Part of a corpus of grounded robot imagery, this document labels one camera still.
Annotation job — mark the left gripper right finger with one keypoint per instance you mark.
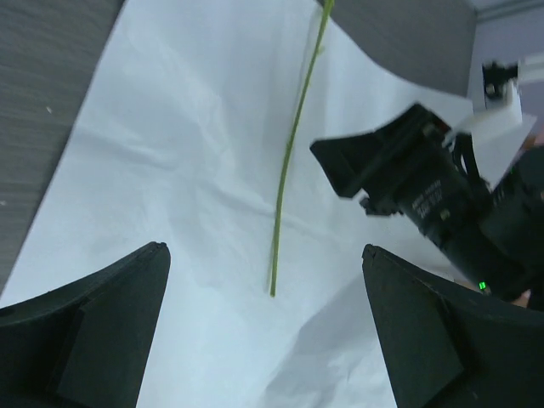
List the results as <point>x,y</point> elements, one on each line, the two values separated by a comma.
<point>447,346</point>

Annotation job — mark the white wrapping paper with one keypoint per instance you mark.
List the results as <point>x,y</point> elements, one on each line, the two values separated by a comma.
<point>195,132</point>

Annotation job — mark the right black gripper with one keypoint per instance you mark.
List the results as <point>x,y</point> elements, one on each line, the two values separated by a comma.
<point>407,166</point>

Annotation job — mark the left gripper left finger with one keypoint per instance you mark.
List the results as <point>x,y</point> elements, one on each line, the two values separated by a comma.
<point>85,344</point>

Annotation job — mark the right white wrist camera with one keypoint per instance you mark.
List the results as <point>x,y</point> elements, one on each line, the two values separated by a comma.
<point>499,129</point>

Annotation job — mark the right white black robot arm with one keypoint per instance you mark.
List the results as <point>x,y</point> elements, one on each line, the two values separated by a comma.
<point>493,236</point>

